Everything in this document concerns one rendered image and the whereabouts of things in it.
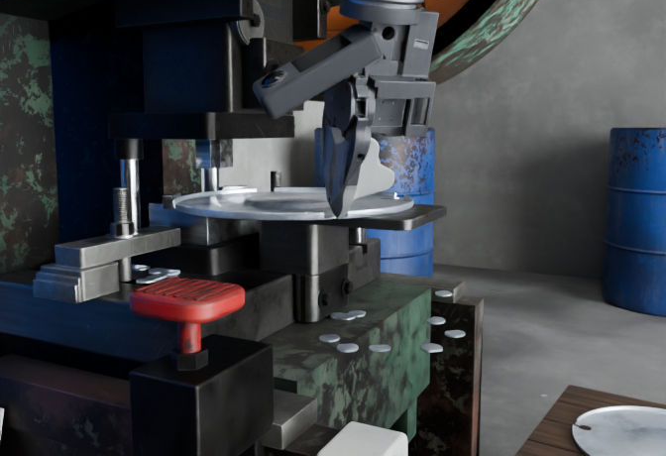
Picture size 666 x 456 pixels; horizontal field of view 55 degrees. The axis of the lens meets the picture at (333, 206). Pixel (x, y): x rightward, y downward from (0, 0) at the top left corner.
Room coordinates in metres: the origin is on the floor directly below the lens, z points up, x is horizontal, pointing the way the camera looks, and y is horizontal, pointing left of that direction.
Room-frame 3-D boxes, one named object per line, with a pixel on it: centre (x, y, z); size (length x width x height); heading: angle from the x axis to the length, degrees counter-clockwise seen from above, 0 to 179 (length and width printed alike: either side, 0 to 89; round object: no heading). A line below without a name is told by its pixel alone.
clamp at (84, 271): (0.69, 0.24, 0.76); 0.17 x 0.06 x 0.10; 153
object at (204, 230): (0.84, 0.16, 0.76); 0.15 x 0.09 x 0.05; 153
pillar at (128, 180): (0.79, 0.25, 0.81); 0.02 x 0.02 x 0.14
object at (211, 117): (0.84, 0.16, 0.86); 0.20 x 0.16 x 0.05; 153
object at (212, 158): (0.83, 0.15, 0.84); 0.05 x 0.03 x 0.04; 153
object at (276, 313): (0.84, 0.16, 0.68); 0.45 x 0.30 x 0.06; 153
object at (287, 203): (0.78, 0.05, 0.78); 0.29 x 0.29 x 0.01
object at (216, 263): (0.84, 0.16, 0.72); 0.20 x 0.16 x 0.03; 153
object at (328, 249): (0.76, 0.00, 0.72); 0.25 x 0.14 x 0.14; 63
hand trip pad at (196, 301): (0.44, 0.10, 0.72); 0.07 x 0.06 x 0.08; 63
